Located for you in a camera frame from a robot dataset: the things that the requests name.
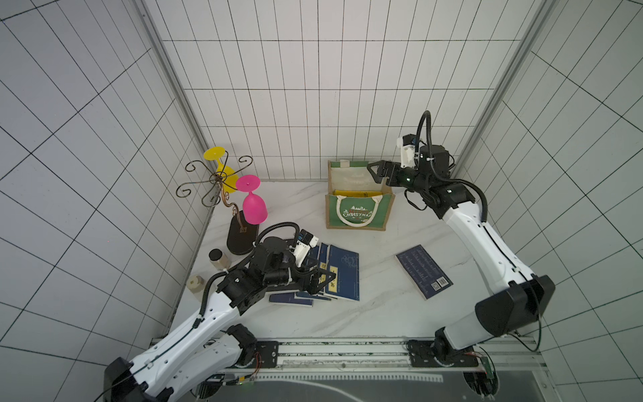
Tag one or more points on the dark navy thin book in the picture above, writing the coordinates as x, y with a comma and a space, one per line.
424, 271

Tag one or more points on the green jute canvas bag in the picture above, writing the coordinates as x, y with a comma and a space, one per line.
356, 213

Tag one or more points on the white jar white lid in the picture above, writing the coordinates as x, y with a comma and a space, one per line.
196, 284

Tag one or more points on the pink plastic wine glass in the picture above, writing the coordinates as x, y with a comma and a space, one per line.
254, 207

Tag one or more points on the aluminium mounting rail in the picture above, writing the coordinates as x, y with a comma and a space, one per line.
353, 355

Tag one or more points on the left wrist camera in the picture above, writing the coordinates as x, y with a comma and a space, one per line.
305, 241

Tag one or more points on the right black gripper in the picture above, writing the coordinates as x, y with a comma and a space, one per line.
394, 173

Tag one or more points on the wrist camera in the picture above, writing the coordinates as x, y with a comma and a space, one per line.
305, 241
407, 146

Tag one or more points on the yellow plastic wine glass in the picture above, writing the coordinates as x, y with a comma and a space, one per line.
224, 171

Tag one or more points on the yellow book purple picture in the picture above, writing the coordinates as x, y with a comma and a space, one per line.
357, 194

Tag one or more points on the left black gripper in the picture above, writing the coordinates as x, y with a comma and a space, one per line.
311, 287

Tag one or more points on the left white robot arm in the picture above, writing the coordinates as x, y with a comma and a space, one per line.
211, 340

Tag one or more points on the navy book at bottom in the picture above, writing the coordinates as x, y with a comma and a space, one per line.
289, 299

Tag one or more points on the small jar black lid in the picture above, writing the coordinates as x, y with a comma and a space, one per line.
219, 260

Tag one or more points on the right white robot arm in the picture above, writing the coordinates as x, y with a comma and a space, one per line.
518, 297

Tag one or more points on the blue book yellow label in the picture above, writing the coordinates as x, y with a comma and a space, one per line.
320, 254

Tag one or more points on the metal scroll glass rack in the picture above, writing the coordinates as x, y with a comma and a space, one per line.
242, 235

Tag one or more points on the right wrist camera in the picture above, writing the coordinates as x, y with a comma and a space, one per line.
407, 146

